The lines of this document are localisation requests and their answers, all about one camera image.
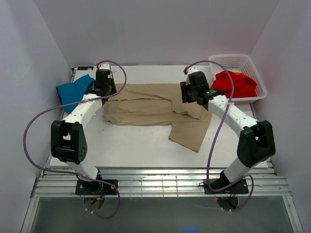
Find white plastic basket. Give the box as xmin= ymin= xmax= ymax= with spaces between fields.
xmin=209 ymin=54 xmax=267 ymax=104

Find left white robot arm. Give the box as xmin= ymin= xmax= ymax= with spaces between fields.
xmin=51 ymin=64 xmax=117 ymax=181

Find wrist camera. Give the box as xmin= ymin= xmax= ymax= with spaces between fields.
xmin=97 ymin=63 xmax=111 ymax=71
xmin=183 ymin=67 xmax=199 ymax=75

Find aluminium frame rails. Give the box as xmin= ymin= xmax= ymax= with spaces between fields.
xmin=32 ymin=167 xmax=292 ymax=198

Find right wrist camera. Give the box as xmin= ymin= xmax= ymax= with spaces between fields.
xmin=183 ymin=67 xmax=199 ymax=75

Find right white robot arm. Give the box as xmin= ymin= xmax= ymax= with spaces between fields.
xmin=180 ymin=68 xmax=276 ymax=192

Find folded blue t shirt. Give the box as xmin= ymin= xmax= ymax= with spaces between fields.
xmin=56 ymin=74 xmax=95 ymax=105

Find beige t shirt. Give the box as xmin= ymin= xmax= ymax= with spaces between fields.
xmin=103 ymin=83 xmax=212 ymax=152

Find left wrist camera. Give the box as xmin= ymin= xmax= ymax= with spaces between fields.
xmin=97 ymin=63 xmax=111 ymax=71

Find red t shirt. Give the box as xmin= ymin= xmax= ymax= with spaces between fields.
xmin=211 ymin=71 xmax=257 ymax=98

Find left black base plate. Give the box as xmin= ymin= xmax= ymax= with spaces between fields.
xmin=75 ymin=180 xmax=117 ymax=196

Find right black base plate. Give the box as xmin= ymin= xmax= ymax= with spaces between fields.
xmin=198 ymin=178 xmax=250 ymax=195

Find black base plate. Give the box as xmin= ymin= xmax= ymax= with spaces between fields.
xmin=198 ymin=178 xmax=250 ymax=195
xmin=75 ymin=180 xmax=117 ymax=196

